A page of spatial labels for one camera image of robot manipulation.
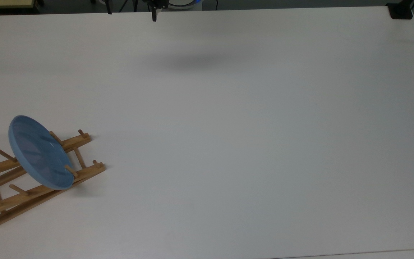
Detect blue round plastic plate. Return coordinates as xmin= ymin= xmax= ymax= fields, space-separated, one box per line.
xmin=8 ymin=115 xmax=74 ymax=190

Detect light wooden side table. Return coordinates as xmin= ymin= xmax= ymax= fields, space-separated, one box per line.
xmin=0 ymin=0 xmax=36 ymax=10

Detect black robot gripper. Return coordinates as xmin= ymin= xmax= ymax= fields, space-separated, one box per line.
xmin=146 ymin=0 xmax=169 ymax=22

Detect black tripod legs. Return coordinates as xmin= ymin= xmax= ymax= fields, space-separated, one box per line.
xmin=119 ymin=0 xmax=139 ymax=12

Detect black table clamp mount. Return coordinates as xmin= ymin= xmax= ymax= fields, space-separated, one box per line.
xmin=386 ymin=0 xmax=414 ymax=20

